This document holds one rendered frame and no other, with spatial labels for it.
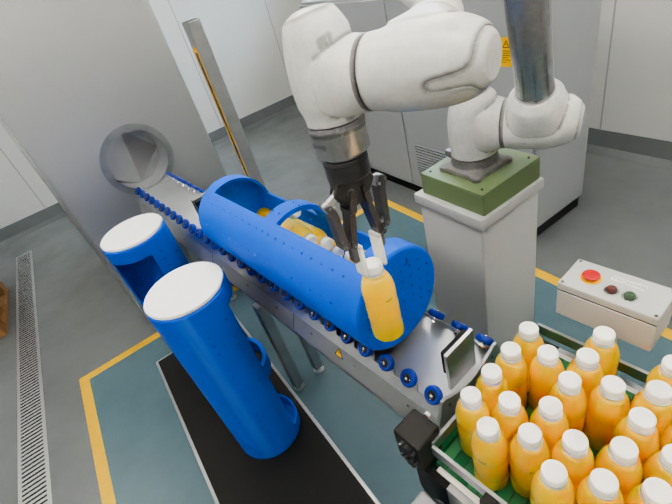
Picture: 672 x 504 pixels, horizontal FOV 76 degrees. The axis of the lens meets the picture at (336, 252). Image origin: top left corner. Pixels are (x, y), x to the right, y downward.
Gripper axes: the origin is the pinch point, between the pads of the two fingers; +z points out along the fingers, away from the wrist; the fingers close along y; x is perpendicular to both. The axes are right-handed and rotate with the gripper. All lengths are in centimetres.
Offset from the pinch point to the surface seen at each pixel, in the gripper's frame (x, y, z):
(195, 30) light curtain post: -140, -31, -36
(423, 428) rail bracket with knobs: 12.6, 5.2, 36.6
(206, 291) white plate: -68, 22, 31
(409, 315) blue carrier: -11.2, -14.2, 33.6
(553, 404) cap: 30.1, -11.6, 28.2
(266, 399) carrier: -65, 22, 85
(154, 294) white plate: -83, 36, 30
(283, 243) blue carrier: -42.8, 0.2, 14.4
